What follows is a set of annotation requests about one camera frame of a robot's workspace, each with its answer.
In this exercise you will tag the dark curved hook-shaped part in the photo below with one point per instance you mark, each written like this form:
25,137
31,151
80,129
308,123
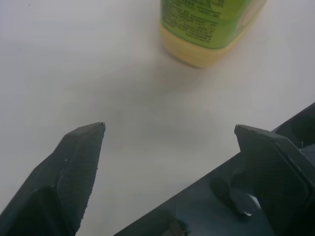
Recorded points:
227,194

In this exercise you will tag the yellow bottle with green label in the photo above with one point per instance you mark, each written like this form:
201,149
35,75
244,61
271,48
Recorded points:
197,32

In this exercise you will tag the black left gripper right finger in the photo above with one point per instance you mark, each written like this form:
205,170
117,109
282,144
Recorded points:
278,177

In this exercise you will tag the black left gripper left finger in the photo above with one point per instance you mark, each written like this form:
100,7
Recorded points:
61,182

